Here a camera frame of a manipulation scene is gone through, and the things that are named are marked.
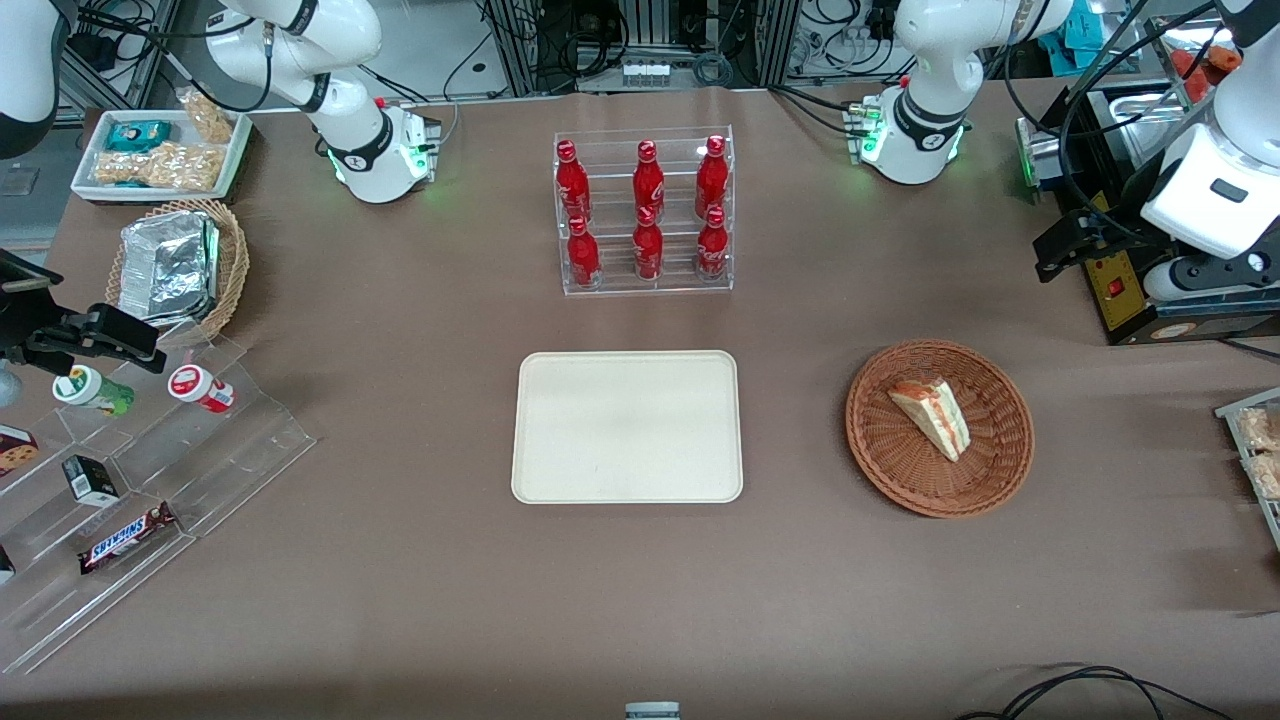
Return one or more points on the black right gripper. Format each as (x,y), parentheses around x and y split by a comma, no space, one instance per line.
(22,318)

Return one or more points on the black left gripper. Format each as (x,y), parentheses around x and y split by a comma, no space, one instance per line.
(1126,213)

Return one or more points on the triangular sandwich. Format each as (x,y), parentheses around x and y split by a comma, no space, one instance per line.
(935,415)

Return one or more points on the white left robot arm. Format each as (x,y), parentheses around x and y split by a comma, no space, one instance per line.
(930,60)

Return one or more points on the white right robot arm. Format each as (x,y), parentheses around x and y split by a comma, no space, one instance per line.
(345,105)

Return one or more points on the small tan wicker basket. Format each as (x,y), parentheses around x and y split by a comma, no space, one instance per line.
(232,260)

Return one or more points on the white rectangular snack tray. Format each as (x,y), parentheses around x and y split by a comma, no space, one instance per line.
(85,175)

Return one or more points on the large round brown wicker basket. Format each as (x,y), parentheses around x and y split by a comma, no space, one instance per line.
(990,470)

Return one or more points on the cream rectangular tray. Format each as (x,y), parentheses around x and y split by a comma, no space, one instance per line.
(627,427)

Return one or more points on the green bottle with white cap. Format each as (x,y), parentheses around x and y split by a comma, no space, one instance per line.
(92,390)

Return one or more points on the silver foil packet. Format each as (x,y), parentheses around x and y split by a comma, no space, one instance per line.
(170,265)

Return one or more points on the red bottle with white cap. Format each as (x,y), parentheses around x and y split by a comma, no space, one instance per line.
(200,388)

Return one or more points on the small black box with barcode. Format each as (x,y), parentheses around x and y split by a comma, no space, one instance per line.
(90,480)

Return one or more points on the clear acrylic tiered stand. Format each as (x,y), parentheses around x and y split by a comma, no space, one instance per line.
(230,460)

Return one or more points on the brown cookie box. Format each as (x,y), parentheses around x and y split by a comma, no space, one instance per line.
(15,450)

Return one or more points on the large clear peanut snack bag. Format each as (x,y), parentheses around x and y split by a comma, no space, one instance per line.
(160,168)

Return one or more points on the Snickers chocolate bar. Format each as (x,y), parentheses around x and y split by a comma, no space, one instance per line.
(128,540)

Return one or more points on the teal cardboard box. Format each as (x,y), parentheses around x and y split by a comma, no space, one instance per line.
(1070,35)

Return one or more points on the teal snack packet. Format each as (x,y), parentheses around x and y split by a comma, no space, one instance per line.
(138,135)

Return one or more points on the small clear peanut snack bag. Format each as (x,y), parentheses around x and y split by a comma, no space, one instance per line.
(210,118)

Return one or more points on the clear wrapped pastry pack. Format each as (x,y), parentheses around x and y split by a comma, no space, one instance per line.
(1268,475)
(1262,428)

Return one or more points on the red cola bottle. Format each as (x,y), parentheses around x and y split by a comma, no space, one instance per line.
(648,250)
(648,180)
(711,178)
(712,248)
(584,258)
(572,185)

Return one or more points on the clear acrylic bottle rack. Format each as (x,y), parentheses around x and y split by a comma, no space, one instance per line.
(610,250)

